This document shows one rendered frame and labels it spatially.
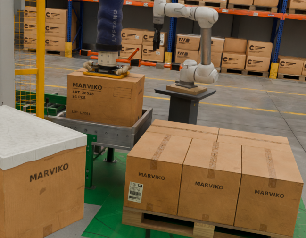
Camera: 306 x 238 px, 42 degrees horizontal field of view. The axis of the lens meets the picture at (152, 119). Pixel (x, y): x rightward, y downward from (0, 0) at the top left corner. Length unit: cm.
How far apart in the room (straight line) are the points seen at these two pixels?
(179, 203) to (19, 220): 149
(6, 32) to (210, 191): 169
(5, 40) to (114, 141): 121
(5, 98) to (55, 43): 861
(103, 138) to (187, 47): 739
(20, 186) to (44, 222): 23
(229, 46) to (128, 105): 786
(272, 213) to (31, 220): 173
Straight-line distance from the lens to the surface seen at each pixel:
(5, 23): 271
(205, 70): 397
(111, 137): 332
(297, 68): 1086
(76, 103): 349
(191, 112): 415
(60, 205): 176
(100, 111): 344
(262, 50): 1065
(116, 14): 343
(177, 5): 330
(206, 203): 287
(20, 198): 161
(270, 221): 292
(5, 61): 274
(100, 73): 344
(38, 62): 330
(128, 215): 302
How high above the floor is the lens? 158
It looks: 16 degrees down
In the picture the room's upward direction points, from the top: 5 degrees clockwise
